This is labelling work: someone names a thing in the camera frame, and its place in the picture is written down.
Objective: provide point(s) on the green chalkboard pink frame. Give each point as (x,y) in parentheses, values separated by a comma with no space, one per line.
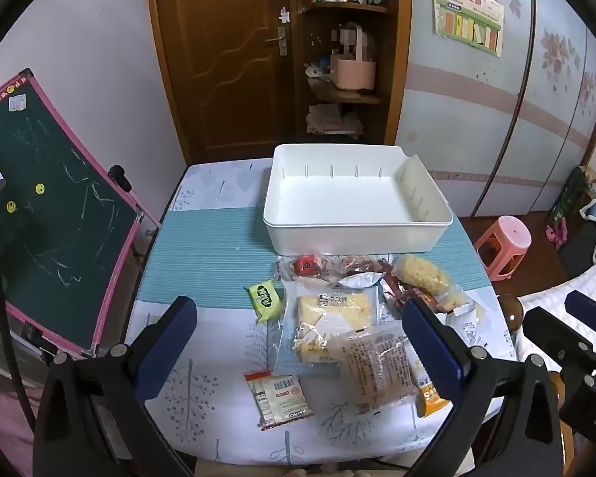
(54,218)

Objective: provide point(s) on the green snack packet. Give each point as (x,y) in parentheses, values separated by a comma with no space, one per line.
(265,300)

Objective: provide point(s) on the orange snack packet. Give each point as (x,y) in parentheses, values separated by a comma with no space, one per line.
(429,397)

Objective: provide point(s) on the clear nut date packet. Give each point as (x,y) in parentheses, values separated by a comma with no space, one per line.
(357,263)

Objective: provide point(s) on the beige cracker packet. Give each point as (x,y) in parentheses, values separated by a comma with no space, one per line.
(377,367)

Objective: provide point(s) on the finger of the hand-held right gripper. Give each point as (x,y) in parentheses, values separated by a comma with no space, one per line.
(586,308)
(546,330)

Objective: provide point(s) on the colourful wall poster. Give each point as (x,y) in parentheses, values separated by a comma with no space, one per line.
(469,15)

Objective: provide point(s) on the yellow crisp noodle packet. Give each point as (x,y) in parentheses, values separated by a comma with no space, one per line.
(422,273)

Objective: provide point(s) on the brown floral snack packet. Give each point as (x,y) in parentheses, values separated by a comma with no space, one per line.
(397,298)

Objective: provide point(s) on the floral sliding door wardrobe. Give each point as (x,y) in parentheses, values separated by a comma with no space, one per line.
(477,124)

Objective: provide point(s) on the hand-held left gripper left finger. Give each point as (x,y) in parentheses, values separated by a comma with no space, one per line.
(171,338)

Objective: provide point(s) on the black easel knob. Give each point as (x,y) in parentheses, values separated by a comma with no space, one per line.
(119,176)

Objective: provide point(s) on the white door hook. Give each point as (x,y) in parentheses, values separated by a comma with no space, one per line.
(283,13)

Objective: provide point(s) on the dark bag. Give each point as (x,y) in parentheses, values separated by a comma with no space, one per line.
(583,253)

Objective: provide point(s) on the white quilt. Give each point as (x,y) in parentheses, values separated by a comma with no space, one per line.
(591,278)

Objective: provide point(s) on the white plastic bin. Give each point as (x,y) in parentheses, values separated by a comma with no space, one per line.
(347,198)

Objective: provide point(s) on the brown wooden door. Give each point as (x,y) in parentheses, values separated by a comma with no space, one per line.
(218,84)

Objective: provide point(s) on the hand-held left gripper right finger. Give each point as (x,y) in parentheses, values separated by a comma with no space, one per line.
(432,348)

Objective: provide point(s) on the clear blue cake packet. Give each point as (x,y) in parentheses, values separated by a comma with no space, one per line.
(328,318)

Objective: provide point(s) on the red label nut date packet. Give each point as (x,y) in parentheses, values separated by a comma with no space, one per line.
(305,264)

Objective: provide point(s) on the pink toy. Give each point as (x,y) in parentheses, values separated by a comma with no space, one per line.
(556,233)

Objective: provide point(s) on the small shelf trinkets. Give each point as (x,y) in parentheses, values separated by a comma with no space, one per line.
(318,67)

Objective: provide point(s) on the pink plastic stool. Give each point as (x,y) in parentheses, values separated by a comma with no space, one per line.
(506,243)

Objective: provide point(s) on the blue white snack packet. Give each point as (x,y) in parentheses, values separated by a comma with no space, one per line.
(360,279)

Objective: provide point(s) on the small clear black-print packet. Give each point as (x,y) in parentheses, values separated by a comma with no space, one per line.
(278,397)

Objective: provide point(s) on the green printed bag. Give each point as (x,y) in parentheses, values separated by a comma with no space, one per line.
(571,194)

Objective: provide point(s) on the stack of pink papers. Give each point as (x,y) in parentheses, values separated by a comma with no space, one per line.
(333,119)

